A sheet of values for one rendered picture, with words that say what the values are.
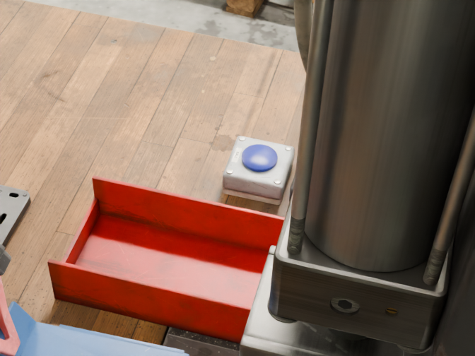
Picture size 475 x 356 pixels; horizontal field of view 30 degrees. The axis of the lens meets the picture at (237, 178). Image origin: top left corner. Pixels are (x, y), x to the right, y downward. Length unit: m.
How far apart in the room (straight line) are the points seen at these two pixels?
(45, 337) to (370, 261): 0.39
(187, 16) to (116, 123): 1.71
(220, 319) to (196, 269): 0.09
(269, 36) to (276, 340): 2.20
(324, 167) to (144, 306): 0.47
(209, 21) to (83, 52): 1.59
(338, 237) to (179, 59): 0.75
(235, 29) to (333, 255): 2.29
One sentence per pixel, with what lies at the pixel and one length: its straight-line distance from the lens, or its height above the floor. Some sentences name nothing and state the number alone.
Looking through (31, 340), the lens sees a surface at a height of 0.99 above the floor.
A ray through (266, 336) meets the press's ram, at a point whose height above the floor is 1.18.
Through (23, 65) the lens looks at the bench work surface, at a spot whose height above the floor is 0.90.
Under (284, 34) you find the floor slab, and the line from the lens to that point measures 2.71.
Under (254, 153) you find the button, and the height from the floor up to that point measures 0.94.
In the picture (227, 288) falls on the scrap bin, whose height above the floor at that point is 0.90.
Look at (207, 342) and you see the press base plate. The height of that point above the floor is 0.90.
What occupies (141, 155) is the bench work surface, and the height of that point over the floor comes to 0.90.
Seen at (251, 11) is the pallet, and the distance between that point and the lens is 2.75.
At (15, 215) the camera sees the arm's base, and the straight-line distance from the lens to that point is 0.98.
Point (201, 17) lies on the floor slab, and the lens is 2.77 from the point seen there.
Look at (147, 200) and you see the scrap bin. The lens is 0.93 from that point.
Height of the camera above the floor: 1.63
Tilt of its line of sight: 46 degrees down
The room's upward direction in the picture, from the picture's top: 2 degrees clockwise
